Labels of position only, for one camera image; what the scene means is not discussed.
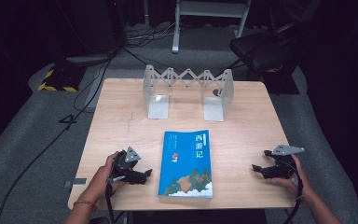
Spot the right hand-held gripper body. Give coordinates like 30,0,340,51
271,144,306,180

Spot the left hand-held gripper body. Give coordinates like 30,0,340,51
110,146,143,184

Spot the blue paperback book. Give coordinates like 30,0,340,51
158,129,213,200

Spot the person's right hand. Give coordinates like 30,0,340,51
269,154,311,200

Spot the person's left hand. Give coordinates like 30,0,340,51
80,151,127,204

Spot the grey tape strip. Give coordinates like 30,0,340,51
63,177,88,189

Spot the white expandable metal bookend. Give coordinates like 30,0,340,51
142,63,235,122

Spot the black folding chair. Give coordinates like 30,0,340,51
228,21,304,82

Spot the black yellow striped base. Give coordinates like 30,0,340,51
37,62,87,93

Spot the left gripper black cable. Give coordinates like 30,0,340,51
104,177,117,224

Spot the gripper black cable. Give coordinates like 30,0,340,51
104,177,117,224
282,160,304,224

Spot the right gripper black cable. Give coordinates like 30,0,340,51
282,160,304,224

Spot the orange beaded bracelet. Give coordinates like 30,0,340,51
73,199,98,213

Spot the long black floor cable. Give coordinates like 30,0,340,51
0,55,116,224

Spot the bundle of floor cables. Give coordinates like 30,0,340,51
124,21,181,49

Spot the white metal stand frame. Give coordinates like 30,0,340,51
171,0,253,54

